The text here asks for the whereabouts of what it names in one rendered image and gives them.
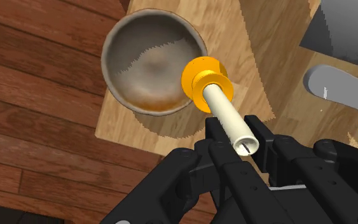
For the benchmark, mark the light wooden table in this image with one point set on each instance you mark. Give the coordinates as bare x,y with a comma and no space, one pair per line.
228,31

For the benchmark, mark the grey brown bowl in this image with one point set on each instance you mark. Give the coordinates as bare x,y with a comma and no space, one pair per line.
154,71

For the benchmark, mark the white candle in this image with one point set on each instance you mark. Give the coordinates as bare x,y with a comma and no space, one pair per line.
225,114

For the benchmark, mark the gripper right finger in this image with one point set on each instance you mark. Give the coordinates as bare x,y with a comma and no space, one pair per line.
336,180

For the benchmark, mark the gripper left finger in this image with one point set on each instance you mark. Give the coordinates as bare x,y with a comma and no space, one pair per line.
234,180

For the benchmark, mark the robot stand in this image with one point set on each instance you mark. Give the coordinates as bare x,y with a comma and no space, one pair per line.
349,28

